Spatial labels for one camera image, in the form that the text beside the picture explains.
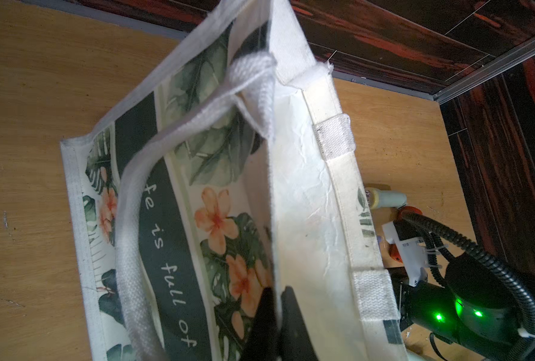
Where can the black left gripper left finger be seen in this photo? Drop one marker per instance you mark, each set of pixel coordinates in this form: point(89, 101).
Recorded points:
point(263, 339)

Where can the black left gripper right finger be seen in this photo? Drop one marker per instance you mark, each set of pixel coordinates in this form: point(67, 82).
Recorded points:
point(295, 343)

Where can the red flashlight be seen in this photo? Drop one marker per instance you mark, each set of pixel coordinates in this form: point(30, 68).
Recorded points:
point(393, 250)

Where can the pale green flashlight top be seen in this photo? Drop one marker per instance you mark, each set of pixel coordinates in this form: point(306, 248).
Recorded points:
point(385, 198)

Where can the white floral tote bag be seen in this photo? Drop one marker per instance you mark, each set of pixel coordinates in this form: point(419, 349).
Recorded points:
point(231, 168)

